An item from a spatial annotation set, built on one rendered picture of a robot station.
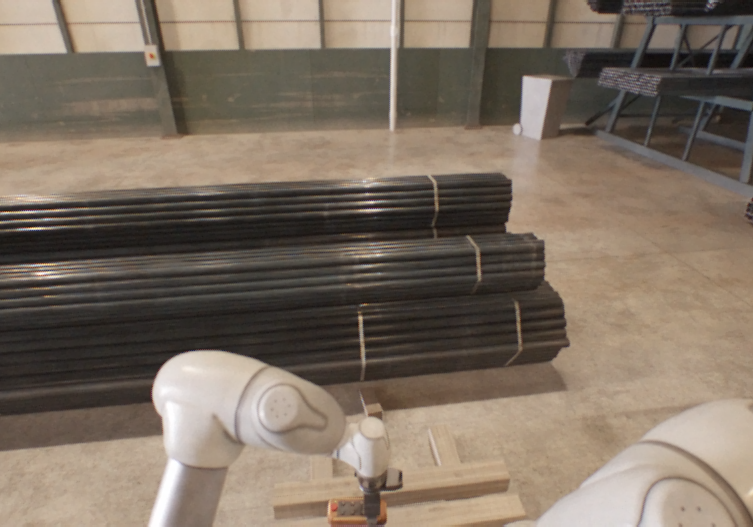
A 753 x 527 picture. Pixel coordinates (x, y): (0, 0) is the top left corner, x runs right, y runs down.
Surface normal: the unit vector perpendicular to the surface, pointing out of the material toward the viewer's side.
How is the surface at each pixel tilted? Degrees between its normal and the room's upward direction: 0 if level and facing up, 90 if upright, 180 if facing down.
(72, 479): 0
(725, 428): 14
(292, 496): 0
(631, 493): 50
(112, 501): 0
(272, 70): 90
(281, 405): 35
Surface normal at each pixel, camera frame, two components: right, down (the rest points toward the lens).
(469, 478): 0.00, -0.88
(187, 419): -0.26, -0.16
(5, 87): 0.14, 0.48
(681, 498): 0.02, -0.56
